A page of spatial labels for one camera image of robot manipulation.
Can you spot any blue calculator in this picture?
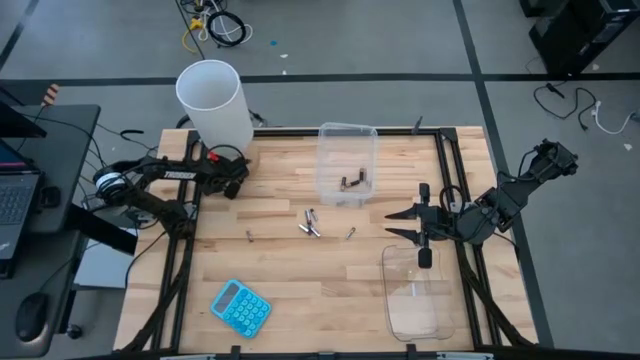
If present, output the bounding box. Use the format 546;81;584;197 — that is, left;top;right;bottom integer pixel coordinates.
209;278;273;340

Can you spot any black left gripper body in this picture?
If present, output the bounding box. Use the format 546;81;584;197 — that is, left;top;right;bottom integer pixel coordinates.
197;158;251;201

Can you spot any white shade wooden lamp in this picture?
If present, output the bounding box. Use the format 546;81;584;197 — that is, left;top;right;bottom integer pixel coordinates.
174;58;255;156

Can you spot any black monitor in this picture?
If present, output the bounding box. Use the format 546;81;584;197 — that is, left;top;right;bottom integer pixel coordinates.
0;102;49;139

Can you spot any grey flat box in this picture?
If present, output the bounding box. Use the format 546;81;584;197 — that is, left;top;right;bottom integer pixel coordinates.
73;239;132;290

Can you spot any black coiled floor cable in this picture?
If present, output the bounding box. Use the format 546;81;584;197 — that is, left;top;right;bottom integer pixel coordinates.
207;10;248;49

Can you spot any white floor cable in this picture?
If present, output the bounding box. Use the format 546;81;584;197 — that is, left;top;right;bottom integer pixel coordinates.
591;101;639;136
198;0;254;44

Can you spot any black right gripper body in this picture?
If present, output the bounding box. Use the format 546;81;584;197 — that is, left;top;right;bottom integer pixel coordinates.
417;182;457;270

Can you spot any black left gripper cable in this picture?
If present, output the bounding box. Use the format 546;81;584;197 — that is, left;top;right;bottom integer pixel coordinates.
206;143;250;169

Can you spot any black aluminium rig frame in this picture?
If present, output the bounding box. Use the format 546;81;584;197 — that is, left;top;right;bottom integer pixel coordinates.
113;127;539;360

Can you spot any clear rounded plastic container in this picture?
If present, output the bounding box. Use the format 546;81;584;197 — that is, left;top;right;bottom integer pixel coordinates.
380;243;457;344

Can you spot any tall clear plastic bin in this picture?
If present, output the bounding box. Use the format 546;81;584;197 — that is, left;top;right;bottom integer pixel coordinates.
315;121;379;209

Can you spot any silver aluminium profile bar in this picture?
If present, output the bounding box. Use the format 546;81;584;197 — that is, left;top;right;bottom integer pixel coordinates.
159;352;217;360
436;352;495;360

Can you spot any black equipment cart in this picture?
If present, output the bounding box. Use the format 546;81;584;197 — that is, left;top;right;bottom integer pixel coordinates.
519;0;640;76

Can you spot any dark laptop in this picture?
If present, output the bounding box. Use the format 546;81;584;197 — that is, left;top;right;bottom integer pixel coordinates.
0;139;43;262

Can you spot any black floor cable with plug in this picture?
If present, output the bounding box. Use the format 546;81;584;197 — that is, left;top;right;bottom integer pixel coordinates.
533;82;599;132

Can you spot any long black floor cable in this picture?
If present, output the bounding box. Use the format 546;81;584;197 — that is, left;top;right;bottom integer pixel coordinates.
174;0;209;62

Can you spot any black desk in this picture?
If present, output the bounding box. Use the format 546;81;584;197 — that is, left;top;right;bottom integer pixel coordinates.
0;103;102;360

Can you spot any yellow floor cable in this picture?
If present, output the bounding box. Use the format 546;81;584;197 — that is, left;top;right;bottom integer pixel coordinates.
181;17;206;54

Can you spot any black computer mouse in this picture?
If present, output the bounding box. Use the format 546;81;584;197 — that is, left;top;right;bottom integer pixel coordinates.
14;292;50;343

